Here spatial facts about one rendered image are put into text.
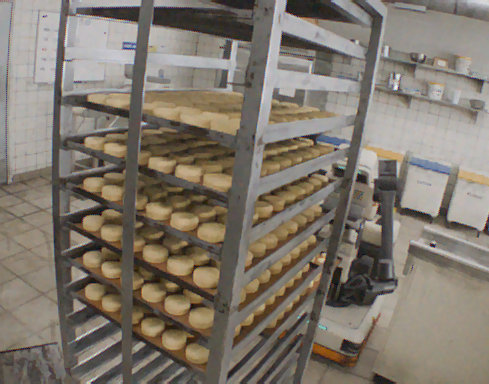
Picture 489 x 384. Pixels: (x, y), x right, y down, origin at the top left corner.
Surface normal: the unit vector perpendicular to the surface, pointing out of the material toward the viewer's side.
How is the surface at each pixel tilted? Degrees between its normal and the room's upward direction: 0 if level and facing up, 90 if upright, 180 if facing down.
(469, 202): 92
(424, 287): 90
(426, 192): 92
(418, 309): 90
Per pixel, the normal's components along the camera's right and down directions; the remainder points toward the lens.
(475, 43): -0.47, 0.22
